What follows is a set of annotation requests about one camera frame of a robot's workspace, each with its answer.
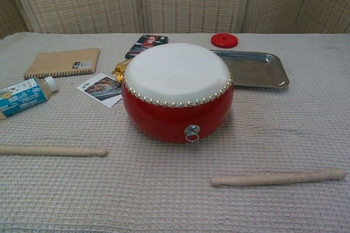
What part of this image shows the wooden drumstick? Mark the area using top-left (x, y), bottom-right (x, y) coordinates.
top-left (0, 144), bottom-right (108, 158)
top-left (210, 169), bottom-right (347, 188)

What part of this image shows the red drum with white skin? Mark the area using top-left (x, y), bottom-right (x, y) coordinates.
top-left (121, 43), bottom-right (235, 145)

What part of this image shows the rectangular metal tray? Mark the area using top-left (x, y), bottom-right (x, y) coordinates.
top-left (210, 49), bottom-right (290, 89)

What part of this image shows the gold foil snack packet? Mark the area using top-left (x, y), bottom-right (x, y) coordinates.
top-left (111, 60), bottom-right (132, 83)

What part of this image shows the dark box with red label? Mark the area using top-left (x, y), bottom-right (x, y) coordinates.
top-left (125, 34), bottom-right (169, 59)

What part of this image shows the white photo postcard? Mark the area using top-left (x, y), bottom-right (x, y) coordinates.
top-left (76, 73), bottom-right (123, 108)

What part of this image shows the red round plastic disc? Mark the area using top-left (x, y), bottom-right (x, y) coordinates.
top-left (211, 33), bottom-right (238, 49)

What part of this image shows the beige woven tablecloth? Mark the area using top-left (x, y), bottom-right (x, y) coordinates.
top-left (0, 32), bottom-right (350, 233)

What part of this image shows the woven folding screen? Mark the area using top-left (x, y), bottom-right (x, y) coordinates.
top-left (0, 0), bottom-right (350, 39)

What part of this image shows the brown spiral notebook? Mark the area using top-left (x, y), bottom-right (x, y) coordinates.
top-left (24, 48), bottom-right (101, 80)

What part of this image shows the plastic bottle with blue label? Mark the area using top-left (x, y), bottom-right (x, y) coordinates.
top-left (0, 76), bottom-right (59, 118)

